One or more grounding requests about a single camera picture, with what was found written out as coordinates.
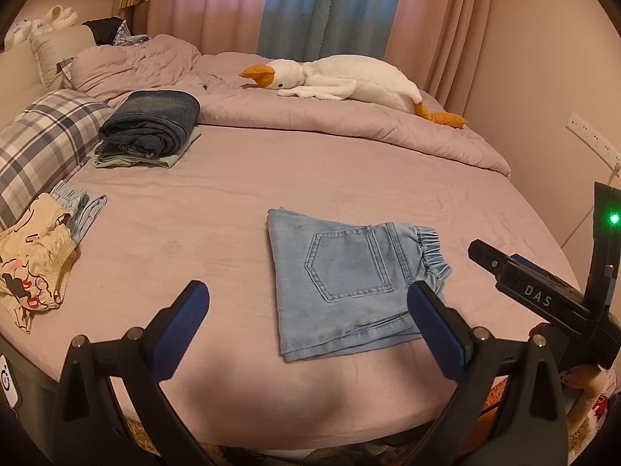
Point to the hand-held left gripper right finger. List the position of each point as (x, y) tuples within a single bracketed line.
[(436, 335)]

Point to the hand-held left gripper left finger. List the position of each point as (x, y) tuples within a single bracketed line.
[(182, 330)]

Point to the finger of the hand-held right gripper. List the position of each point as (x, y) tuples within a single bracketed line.
[(529, 291), (538, 269)]

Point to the light blue denim pants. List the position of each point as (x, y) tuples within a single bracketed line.
[(339, 272)]

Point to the person's right forearm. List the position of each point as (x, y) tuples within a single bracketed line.
[(589, 391)]

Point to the pink bed sheet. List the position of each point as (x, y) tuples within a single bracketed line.
[(194, 213)]

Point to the light blue striped shorts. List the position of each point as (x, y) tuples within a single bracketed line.
[(87, 208)]

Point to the cream printed shorts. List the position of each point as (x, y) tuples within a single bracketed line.
[(39, 257)]

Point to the folded light green garment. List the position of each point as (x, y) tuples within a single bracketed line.
[(167, 160)]

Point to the white round device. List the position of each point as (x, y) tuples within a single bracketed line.
[(7, 381)]

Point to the folded dark blue jeans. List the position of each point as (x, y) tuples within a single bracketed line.
[(150, 121)]

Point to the pink quilt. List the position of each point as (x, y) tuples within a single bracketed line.
[(339, 126)]

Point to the blue plaid pillow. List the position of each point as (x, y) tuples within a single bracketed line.
[(43, 141)]

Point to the pink curtain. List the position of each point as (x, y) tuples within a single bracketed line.
[(208, 0), (436, 24)]

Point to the white goose plush toy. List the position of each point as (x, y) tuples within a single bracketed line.
[(349, 77)]

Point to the blue checked shirt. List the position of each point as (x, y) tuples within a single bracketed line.
[(131, 38)]

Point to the beige pillow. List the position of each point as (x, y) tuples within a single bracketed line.
[(58, 53)]

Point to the dark clothing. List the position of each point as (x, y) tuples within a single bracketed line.
[(102, 29)]

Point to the blue curtain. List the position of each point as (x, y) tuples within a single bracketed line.
[(330, 5)]

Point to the white wall power strip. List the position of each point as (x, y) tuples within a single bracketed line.
[(594, 138)]

